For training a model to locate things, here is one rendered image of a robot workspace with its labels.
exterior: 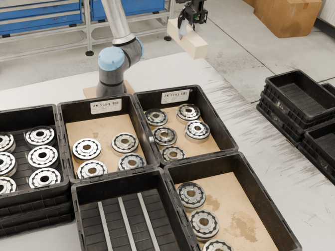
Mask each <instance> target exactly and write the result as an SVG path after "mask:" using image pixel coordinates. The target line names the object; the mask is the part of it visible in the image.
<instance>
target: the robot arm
mask: <svg viewBox="0 0 335 251"><path fill-rule="evenodd" d="M186 1H191V2H188V3H186ZM204 1H206V0H176V3H179V4H180V3H181V4H183V3H186V4H185V5H184V7H183V8H182V11H181V12H180V15H179V16H178V20H177V30H178V37H179V40H181V38H182V36H187V29H186V26H187V21H186V20H185V19H187V20H188V23H189V24H190V25H191V26H192V24H193V27H192V28H193V30H194V31H195V32H196V33H198V32H200V33H203V30H202V28H201V26H200V24H204V22H205V23H206V21H207V15H208V11H207V10H206V9H205V8H204V7H203V5H204ZM101 2H102V5H103V8H104V11H105V13H106V16H107V19H108V22H109V25H110V28H111V31H112V34H113V37H114V39H113V41H112V43H113V47H110V48H109V47H107V48H105V49H103V50H102V51H101V52H100V54H99V59H98V65H99V82H98V85H97V88H96V96H97V97H105V96H112V95H120V94H126V93H127V88H126V86H125V83H124V72H125V71H126V70H128V69H129V68H130V67H132V66H133V65H134V64H136V63H137V62H139V60H140V59H141V58H142V57H143V54H144V47H143V44H142V42H141V41H139V39H138V38H136V37H135V35H134V34H132V33H131V31H130V28H129V25H128V22H127V18H126V15H125V12H124V9H123V6H122V2H121V0H101ZM205 14H206V19H204V18H205Z"/></svg>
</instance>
